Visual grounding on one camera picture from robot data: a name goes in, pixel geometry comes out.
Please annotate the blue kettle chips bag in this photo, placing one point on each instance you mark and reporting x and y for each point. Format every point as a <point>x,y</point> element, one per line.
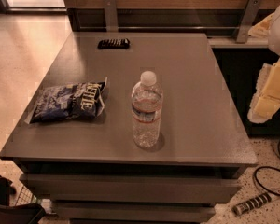
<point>71,101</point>

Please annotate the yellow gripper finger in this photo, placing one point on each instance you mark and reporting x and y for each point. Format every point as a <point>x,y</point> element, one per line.
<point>261,29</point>
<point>266,100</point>

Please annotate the black rxbar chocolate bar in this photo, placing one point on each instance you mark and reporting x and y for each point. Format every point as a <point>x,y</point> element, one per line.
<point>123,43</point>

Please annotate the striped wrapped bar on floor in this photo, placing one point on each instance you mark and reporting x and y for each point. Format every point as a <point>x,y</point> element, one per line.
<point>253,203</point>

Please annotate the metal bracket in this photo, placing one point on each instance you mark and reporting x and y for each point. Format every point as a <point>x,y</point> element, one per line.
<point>250,12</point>
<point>111,15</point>

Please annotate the right metal bracket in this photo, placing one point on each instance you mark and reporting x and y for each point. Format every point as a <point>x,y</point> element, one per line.
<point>250,12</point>

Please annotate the clear plastic water bottle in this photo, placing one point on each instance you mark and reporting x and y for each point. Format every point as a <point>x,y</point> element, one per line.
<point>147,99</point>

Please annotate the left metal bracket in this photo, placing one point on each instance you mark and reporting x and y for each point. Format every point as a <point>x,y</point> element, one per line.
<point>111,15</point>

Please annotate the grey drawer cabinet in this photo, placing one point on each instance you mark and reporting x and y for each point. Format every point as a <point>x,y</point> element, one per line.
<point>92,171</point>

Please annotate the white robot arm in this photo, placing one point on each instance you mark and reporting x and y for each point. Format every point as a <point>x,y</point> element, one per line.
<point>274,34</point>

